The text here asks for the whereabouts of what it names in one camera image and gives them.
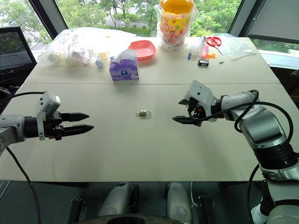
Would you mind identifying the clear bag of white items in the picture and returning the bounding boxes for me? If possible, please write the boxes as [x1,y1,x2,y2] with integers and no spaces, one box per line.
[37,27,136,68]

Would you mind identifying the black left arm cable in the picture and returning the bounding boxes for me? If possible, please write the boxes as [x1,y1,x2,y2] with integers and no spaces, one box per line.
[0,91,45,103]

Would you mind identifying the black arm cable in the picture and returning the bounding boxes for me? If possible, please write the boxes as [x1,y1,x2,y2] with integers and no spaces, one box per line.
[0,91,45,103]
[193,89,294,146]

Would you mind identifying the clear plastic tube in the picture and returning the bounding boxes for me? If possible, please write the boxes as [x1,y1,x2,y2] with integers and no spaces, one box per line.
[197,35,206,50]

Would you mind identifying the purple tissue box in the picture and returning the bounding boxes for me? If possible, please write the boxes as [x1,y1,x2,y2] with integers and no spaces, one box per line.
[109,49,140,82]

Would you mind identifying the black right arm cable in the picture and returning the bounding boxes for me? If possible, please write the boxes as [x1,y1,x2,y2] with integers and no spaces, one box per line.
[193,89,294,146]

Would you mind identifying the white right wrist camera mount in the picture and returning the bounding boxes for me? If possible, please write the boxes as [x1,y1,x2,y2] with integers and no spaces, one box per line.
[184,80,217,122]

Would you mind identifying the black mesh chair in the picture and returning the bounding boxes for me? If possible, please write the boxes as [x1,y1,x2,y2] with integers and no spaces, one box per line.
[0,26,38,94]

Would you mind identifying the grey robot leg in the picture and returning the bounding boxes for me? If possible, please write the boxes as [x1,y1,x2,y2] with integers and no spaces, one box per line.
[165,182,192,224]
[97,182,139,218]

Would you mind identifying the red handled scissors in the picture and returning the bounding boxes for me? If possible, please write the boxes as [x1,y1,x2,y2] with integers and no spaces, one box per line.
[205,35,225,57]

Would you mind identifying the white hanging string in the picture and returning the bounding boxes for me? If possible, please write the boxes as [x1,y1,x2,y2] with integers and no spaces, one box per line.
[190,182,199,211]

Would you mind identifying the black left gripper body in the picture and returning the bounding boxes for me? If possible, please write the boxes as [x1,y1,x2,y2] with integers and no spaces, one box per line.
[43,111,64,141]

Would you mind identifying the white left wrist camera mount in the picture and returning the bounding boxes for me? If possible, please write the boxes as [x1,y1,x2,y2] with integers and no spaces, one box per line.
[36,91,61,141]

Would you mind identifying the black table bracket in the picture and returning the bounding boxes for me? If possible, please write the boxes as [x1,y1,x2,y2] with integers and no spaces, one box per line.
[69,197,86,223]
[198,195,215,220]

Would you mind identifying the clear empty plastic bag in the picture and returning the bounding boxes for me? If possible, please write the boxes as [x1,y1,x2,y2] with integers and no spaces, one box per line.
[211,32,258,62]

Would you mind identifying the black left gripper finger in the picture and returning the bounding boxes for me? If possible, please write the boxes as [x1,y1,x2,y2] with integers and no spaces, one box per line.
[60,112,90,123]
[61,125,95,138]

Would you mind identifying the blue capped pen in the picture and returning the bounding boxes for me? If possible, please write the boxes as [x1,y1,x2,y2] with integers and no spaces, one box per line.
[187,46,199,60]

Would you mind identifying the blue capped tube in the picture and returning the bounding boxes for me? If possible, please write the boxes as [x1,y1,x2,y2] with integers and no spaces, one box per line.
[95,53,108,68]

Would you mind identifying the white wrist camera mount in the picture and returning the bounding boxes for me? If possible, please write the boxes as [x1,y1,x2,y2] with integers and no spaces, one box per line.
[36,91,61,141]
[184,80,217,122]

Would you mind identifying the grey right robot leg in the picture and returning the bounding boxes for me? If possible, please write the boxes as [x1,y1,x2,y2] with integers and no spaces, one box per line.
[165,182,192,224]

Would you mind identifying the yellow snack jar in bag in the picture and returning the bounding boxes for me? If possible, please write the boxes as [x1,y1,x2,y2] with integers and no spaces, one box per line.
[154,0,199,52]

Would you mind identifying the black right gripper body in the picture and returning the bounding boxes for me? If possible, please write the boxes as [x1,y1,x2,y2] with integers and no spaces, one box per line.
[186,96,209,122]

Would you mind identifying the grey left robot leg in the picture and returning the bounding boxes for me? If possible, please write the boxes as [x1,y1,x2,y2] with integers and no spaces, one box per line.
[97,182,139,218]

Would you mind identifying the black body cable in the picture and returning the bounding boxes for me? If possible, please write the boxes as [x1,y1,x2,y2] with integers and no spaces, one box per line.
[6,146,42,224]

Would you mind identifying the red plastic dish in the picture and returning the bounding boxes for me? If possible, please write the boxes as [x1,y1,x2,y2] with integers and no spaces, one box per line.
[128,40,157,61]

